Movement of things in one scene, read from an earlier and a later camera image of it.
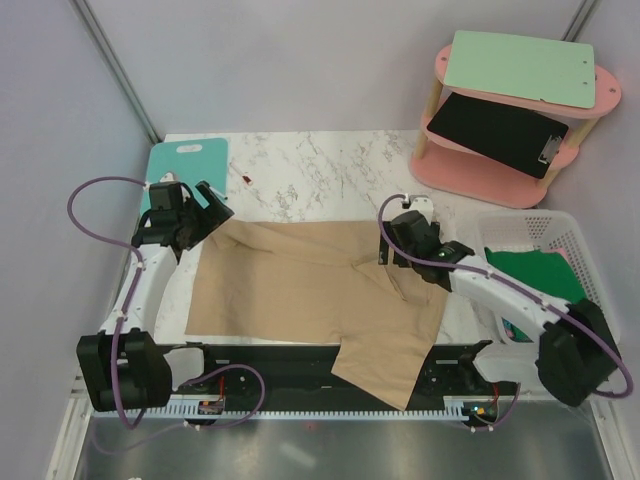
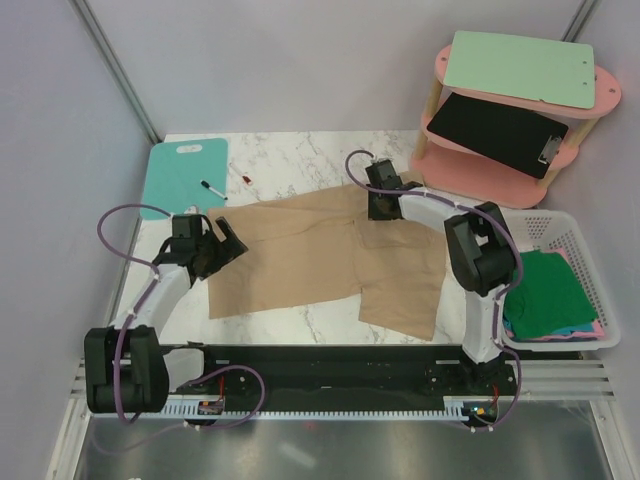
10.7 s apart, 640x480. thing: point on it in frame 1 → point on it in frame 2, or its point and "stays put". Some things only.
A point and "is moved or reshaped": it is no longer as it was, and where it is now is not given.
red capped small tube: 247,179 stays put
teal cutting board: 192,161 stays put
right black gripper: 390,234 → 374,213
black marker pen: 218,193 stays put
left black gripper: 212,216 → 228,249
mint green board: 538,67 stays put
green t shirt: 546,271 stays put
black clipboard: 523,140 stays put
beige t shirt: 317,281 is moved or reshaped
